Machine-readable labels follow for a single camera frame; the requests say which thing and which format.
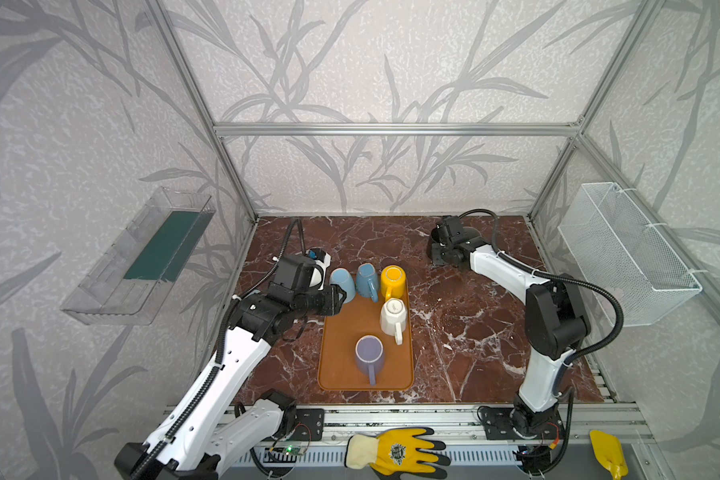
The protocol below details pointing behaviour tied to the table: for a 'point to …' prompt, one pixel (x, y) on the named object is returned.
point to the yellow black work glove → (396, 452)
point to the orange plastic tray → (338, 366)
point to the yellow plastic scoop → (609, 451)
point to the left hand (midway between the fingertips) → (344, 286)
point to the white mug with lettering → (393, 318)
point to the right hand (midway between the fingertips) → (442, 243)
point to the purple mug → (369, 355)
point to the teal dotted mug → (367, 281)
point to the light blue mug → (344, 279)
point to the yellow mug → (393, 281)
